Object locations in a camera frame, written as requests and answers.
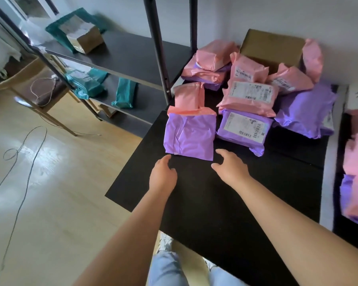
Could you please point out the person's right hand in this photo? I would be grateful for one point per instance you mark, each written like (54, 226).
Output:
(234, 169)

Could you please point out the person's left hand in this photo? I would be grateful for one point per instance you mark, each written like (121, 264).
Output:
(162, 178)

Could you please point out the person's right thumb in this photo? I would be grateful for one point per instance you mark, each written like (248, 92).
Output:
(218, 167)

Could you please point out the person's left fingers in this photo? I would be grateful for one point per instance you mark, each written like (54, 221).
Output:
(163, 160)

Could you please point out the person's left forearm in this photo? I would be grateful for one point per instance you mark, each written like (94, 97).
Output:
(131, 241)

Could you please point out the person's right forearm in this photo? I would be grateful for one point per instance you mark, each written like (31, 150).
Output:
(292, 226)

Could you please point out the plain purple mailer parcel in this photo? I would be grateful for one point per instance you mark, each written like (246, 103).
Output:
(189, 136)

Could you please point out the purple mailer parcel white label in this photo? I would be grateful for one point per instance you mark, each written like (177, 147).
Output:
(244, 132)

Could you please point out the pile of pink parcels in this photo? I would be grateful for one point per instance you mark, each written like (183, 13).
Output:
(249, 96)

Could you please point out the narrow teal mailer parcel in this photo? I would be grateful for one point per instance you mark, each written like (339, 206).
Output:
(124, 93)

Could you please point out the person's white shoe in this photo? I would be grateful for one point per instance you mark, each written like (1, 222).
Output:
(210, 264)
(165, 242)

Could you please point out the flat purple mailer parcel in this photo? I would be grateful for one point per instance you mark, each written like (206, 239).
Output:
(210, 81)

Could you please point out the large purple mailer parcel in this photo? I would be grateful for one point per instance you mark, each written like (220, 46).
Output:
(305, 111)

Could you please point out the person's blue jeans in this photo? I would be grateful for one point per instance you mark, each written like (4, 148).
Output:
(170, 271)

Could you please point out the black metal shelf rack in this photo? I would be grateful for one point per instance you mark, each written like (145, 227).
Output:
(128, 53)

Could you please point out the large brown cardboard box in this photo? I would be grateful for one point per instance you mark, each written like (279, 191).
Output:
(270, 46)

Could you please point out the small open cardboard box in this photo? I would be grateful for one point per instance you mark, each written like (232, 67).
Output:
(88, 38)

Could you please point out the wooden chair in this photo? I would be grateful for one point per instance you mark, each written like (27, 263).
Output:
(21, 83)

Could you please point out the teal mailer bag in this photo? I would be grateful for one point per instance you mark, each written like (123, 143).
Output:
(58, 28)

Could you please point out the clear plastic bag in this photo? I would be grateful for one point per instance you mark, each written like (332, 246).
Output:
(37, 34)

